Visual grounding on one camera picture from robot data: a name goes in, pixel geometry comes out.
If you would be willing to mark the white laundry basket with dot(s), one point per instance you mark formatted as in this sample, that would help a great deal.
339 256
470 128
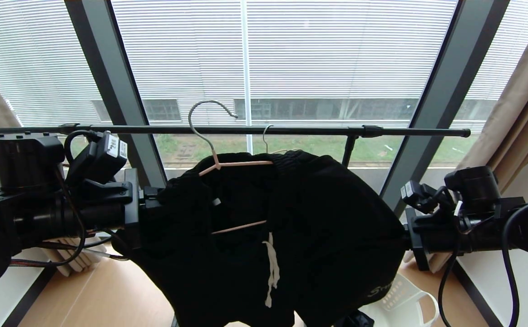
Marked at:
404 304

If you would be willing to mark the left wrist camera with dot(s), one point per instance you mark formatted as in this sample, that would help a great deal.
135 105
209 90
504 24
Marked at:
105 156

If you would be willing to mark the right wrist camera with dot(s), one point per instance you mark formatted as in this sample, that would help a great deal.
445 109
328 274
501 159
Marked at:
422 197

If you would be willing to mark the pink clothes hanger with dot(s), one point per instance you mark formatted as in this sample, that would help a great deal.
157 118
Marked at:
265 141
245 163

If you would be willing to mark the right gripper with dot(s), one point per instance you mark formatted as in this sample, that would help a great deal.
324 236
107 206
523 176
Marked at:
459 236

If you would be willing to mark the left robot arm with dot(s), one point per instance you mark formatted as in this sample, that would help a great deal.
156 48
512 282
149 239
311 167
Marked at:
23 159

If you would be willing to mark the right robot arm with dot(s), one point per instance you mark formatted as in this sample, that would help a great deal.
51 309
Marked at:
472 188

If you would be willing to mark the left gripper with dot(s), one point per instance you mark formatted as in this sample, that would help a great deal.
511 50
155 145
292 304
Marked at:
132 213

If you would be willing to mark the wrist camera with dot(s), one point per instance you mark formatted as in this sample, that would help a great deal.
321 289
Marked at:
422 197
105 156

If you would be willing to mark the black garment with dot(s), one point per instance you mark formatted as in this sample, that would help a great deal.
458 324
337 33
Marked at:
357 320
327 236

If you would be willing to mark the black clothes rack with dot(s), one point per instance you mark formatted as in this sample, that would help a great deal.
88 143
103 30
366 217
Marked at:
291 131

